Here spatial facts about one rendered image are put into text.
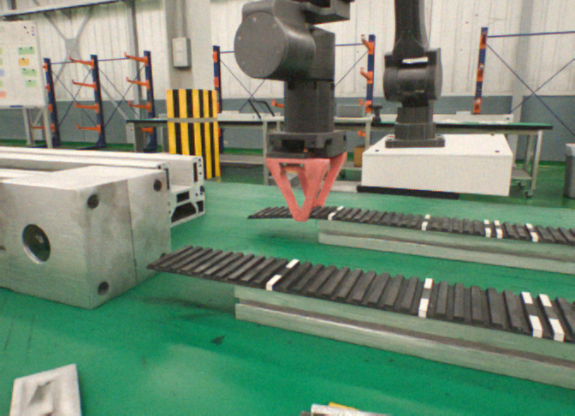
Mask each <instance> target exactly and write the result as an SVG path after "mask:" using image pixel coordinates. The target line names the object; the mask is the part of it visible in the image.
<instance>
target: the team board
mask: <svg viewBox="0 0 575 416"><path fill-rule="evenodd" d="M0 109H42V111H43V116H44V123H45V127H44V130H46V136H47V143H48V149H53V145H52V138H51V131H50V118H49V111H48V102H47V95H46V88H45V82H44V69H43V62H42V55H41V48H40V42H39V29H38V23H37V22H36V21H0Z"/></svg>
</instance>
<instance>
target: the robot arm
mask: <svg viewBox="0 0 575 416"><path fill-rule="evenodd" d="M354 2H355V0H263V1H256V2H251V3H245V4H244V5H243V7H242V22H241V23H240V24H239V26H238V28H237V30H236V33H235V36H234V58H235V61H236V63H237V65H238V66H239V68H240V70H241V71H242V72H244V73H245V74H247V76H249V77H251V78H253V79H259V80H275V81H285V83H284V131H283V132H276V133H269V134H266V145H267V146H272V152H266V165H267V167H268V168H269V170H270V173H271V174H272V175H273V177H274V179H275V181H276V184H277V186H278V187H279V188H280V189H281V191H282V193H283V195H284V197H285V200H286V202H287V205H288V208H289V210H290V211H291V213H292V215H293V220H294V221H295V222H304V223H305V222H307V220H308V217H309V215H310V212H311V208H312V207H316V206H318V205H320V206H322V207H323V205H324V203H325V201H326V198H327V196H328V194H329V191H330V189H331V188H332V187H333V185H334V183H335V179H336V177H337V176H338V174H339V172H340V170H341V167H342V165H343V163H344V161H345V159H346V156H347V147H346V146H343V141H346V140H347V130H346V129H335V83H330V82H335V50H336V33H334V32H330V31H327V30H325V29H322V28H320V27H316V26H314V25H321V24H327V23H334V22H341V21H350V3H354ZM394 18H395V35H394V47H393V49H392V51H387V52H385V55H384V57H383V59H384V70H383V76H382V90H383V96H384V98H386V100H387V101H388V102H393V103H395V102H401V106H397V122H395V123H394V135H389V136H387V138H386V139H385V148H386V149H408V148H444V147H445V146H446V139H445V137H444V135H443V134H435V131H436V122H435V121H433V105H432V104H434V100H439V98H440V96H441V92H442V62H441V47H432V48H430V43H429V40H428V38H427V36H426V31H425V23H424V0H394ZM425 57H428V61H417V62H404V61H403V60H409V59H419V58H425ZM304 149H307V151H304ZM329 166H330V168H329V172H328V174H327V176H326V178H325V181H324V184H323V187H322V189H321V192H320V194H319V195H318V192H319V190H320V187H321V185H322V183H323V178H324V176H325V173H326V171H327V168H328V167H329ZM286 171H296V173H298V176H299V180H300V184H301V186H302V189H303V192H304V195H305V201H304V204H303V206H302V209H300V208H299V205H298V203H296V200H295V197H294V195H293V191H292V188H291V186H290V184H289V180H288V177H287V175H286ZM308 173H310V174H311V179H310V178H309V174H308ZM317 195H318V198H317Z"/></svg>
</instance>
